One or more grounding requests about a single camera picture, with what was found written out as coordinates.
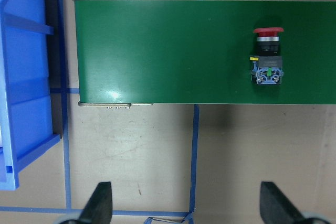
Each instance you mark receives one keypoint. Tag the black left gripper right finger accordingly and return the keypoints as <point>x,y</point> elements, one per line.
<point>275,207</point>

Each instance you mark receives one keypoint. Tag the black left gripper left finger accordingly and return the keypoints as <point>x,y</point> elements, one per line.
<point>99,207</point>

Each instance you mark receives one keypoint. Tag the red mushroom push button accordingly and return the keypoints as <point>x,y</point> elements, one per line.
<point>266,62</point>

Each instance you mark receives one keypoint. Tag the blue bin left side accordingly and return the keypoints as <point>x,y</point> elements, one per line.
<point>26,121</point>

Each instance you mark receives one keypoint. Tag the green conveyor belt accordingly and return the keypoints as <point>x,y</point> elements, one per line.
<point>200,51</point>

